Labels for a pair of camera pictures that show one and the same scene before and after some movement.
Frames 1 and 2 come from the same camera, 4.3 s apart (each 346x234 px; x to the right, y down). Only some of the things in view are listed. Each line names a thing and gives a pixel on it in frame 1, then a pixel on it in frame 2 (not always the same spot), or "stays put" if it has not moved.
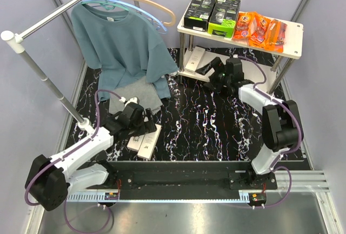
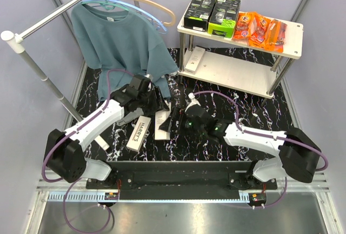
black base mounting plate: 188,180 stays put
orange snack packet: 275,35 stays put
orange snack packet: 242,26 stays put
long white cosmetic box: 194,59 stays put
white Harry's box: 147,147 -> 159,117
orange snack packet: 258,27 stays put
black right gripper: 218,66 -> 167,125
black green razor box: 224,14 stays put
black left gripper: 147,127 -> 158,100
